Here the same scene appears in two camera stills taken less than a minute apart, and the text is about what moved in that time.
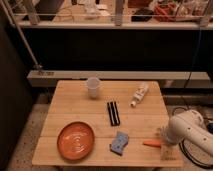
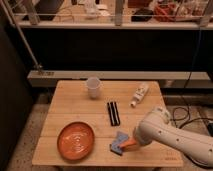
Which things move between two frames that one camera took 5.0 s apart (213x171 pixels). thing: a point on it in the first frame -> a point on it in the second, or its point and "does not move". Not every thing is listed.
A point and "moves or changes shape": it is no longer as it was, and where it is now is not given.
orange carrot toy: [152, 143] moves or changes shape
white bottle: [140, 93] does not move
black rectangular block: [113, 113] does not move
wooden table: [106, 124] does not move
